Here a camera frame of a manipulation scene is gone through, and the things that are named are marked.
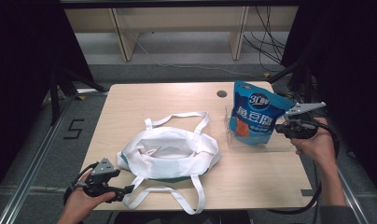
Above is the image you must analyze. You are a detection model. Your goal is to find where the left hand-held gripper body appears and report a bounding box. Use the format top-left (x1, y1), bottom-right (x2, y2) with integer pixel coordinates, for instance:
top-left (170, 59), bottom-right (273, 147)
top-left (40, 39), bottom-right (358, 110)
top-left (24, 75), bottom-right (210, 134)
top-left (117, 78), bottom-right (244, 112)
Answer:
top-left (83, 157), bottom-right (125, 200)

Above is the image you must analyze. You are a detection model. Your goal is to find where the blue snack bag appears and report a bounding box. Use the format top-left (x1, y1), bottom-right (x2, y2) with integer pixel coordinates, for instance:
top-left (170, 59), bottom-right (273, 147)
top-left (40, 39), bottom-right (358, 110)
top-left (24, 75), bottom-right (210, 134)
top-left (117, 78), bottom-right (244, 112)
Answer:
top-left (228, 80), bottom-right (295, 147)

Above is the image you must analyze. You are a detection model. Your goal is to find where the white patterned tote bag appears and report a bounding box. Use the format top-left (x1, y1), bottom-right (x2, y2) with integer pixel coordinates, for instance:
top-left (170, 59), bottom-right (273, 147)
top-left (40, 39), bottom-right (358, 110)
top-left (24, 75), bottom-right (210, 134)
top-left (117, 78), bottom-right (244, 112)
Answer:
top-left (116, 111), bottom-right (223, 216)

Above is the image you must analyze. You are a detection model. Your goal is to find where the black metal stand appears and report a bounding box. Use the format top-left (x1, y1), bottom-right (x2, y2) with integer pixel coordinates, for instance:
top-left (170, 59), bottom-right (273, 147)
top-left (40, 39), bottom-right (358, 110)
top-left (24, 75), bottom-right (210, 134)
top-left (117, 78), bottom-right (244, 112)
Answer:
top-left (267, 59), bottom-right (315, 120)
top-left (48, 66), bottom-right (110, 125)

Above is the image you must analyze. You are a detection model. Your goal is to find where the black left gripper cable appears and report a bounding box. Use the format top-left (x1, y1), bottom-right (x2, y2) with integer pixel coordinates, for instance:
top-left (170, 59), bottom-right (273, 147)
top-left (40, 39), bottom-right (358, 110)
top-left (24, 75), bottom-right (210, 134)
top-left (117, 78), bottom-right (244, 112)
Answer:
top-left (63, 161), bottom-right (99, 206)

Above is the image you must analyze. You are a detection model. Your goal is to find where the light wooden desk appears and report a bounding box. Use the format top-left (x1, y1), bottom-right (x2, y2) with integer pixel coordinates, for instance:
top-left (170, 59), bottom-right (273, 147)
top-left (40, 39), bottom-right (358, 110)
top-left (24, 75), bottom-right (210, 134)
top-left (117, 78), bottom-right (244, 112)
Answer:
top-left (64, 6), bottom-right (300, 63)

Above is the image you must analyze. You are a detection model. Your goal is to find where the person's left hand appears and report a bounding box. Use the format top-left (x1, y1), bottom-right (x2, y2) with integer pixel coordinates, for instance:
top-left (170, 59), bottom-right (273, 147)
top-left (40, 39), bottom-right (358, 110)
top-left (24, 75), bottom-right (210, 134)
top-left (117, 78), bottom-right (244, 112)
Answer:
top-left (63, 186), bottom-right (117, 222)

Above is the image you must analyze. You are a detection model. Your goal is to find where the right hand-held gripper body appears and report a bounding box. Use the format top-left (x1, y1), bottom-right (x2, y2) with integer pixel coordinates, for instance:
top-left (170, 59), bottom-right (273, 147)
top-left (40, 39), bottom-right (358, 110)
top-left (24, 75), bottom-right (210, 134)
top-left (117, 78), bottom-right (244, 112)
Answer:
top-left (284, 102), bottom-right (327, 140)

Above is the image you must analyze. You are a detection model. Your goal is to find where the aluminium floor rail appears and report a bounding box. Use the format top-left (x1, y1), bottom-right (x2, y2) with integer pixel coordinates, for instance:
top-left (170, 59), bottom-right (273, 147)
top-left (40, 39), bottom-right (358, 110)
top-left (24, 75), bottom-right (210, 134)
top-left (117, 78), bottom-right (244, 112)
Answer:
top-left (0, 96), bottom-right (76, 224)
top-left (297, 108), bottom-right (370, 224)

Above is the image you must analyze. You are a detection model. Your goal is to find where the bundle of black cables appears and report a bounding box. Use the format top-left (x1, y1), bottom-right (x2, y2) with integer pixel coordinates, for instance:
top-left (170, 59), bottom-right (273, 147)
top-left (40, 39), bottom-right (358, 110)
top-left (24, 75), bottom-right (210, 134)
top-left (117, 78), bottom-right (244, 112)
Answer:
top-left (242, 6), bottom-right (287, 73)

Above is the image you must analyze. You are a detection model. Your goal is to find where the black curtain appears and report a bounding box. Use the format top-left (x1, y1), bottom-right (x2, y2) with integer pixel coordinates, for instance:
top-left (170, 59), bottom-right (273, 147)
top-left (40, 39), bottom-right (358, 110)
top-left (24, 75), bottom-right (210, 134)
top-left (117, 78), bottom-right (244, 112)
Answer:
top-left (0, 0), bottom-right (94, 200)
top-left (281, 0), bottom-right (377, 200)

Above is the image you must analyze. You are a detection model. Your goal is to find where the person's right hand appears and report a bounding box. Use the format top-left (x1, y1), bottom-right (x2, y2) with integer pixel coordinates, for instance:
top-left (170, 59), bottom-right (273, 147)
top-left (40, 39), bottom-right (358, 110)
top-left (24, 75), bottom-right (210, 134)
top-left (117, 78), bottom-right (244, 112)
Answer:
top-left (290, 117), bottom-right (337, 167)

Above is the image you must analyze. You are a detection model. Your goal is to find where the clear plastic box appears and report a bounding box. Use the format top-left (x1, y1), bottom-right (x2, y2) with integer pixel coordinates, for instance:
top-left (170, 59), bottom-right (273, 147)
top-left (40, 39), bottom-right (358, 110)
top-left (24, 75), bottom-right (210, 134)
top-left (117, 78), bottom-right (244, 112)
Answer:
top-left (223, 104), bottom-right (298, 152)

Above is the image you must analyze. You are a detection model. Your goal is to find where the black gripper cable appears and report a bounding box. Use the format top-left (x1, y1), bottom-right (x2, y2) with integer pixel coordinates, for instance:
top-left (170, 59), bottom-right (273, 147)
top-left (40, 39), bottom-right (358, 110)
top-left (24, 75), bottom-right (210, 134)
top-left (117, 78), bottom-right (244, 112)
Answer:
top-left (267, 120), bottom-right (340, 216)
top-left (63, 161), bottom-right (99, 206)

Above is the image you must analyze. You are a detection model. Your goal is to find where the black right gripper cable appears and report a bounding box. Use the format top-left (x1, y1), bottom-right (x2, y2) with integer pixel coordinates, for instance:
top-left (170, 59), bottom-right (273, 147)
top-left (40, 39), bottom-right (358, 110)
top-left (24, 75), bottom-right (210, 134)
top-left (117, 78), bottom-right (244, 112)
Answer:
top-left (267, 120), bottom-right (340, 216)

